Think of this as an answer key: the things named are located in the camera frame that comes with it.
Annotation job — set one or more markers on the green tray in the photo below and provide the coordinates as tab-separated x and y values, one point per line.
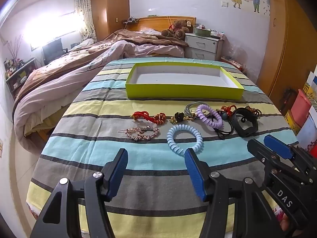
201	31

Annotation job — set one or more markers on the rhinestone hair clip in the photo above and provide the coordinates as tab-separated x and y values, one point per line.
142	135

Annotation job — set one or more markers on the white nightstand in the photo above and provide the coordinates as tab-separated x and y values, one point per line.
201	45

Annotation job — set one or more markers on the black elastic round charm tie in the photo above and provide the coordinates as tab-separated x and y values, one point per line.
219	115

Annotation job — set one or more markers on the floral curtain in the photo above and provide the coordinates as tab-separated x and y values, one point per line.
85	12

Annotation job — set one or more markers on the person's right hand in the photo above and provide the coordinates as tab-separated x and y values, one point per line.
288	223

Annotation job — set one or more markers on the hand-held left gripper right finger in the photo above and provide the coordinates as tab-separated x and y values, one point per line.
195	176

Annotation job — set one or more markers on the wooden wardrobe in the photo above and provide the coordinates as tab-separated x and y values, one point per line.
111	7
289	42

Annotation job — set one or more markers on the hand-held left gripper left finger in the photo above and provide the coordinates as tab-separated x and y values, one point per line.
118	168

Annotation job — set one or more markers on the wooden headboard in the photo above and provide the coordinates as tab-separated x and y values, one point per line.
158	22

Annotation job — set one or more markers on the striped bed sheet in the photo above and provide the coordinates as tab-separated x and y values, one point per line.
148	168

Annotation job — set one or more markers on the yellow box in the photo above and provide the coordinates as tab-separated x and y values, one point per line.
292	124

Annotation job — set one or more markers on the white blue box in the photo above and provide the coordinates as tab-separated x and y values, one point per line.
308	133

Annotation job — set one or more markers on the dark office chair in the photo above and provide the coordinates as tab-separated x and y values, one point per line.
53	49

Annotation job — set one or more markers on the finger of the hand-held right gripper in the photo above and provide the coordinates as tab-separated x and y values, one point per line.
278	148
257	151

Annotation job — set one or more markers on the bed with brown duvet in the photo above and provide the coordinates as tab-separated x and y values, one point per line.
74	79

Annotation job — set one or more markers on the brown teddy bear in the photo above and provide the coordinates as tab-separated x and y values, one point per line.
177	31

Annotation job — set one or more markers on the dark bag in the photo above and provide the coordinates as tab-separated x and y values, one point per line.
289	101

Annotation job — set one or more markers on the black wrist band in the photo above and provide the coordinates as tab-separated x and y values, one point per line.
244	130

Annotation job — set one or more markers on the pink storage bin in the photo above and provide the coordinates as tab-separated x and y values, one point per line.
301	106

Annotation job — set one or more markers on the cluttered desk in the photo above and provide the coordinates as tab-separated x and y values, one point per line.
19	76

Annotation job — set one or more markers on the green cardboard box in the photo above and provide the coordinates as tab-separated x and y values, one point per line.
183	90

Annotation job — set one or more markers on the window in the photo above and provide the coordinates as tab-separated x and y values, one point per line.
49	27

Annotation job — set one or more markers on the dried flower branches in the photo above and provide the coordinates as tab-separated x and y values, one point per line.
14	49

